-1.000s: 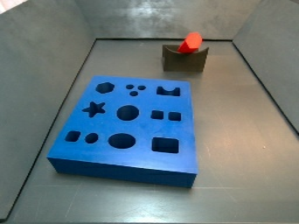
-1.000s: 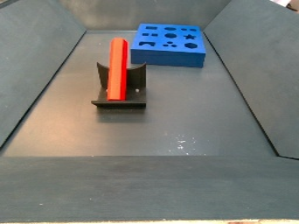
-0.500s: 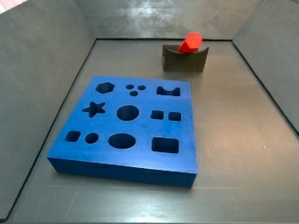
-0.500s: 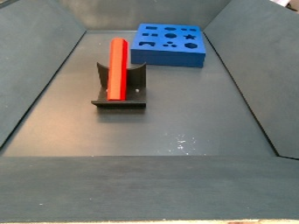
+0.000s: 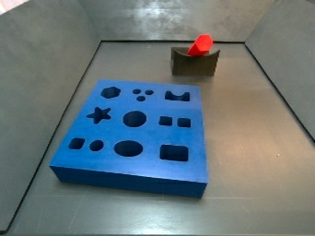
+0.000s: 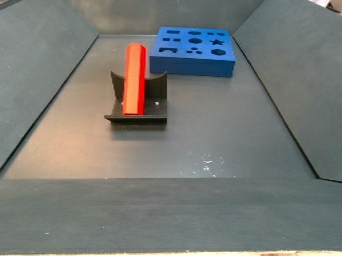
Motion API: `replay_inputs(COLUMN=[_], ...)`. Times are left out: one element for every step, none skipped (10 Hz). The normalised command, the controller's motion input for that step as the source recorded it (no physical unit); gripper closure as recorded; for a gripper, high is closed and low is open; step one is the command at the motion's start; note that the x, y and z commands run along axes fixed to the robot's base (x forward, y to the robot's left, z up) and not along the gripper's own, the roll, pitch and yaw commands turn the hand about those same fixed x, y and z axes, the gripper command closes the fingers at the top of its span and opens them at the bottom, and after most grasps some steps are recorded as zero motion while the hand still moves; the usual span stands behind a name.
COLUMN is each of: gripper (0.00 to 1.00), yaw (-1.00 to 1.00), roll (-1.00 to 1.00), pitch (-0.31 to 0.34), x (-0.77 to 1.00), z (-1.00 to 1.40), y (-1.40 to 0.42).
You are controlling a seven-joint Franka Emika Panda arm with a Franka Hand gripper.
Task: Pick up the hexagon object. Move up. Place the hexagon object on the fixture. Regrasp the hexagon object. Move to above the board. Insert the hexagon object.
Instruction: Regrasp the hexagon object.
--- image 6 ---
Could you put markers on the black curved cradle stand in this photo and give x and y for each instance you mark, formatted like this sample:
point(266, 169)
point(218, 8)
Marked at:
point(155, 102)

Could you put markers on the blue foam shape-sorter block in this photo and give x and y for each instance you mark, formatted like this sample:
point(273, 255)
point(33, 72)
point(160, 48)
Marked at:
point(192, 51)

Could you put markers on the red hexagonal prism bar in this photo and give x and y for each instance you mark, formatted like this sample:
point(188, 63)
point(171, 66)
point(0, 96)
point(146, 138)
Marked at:
point(135, 80)

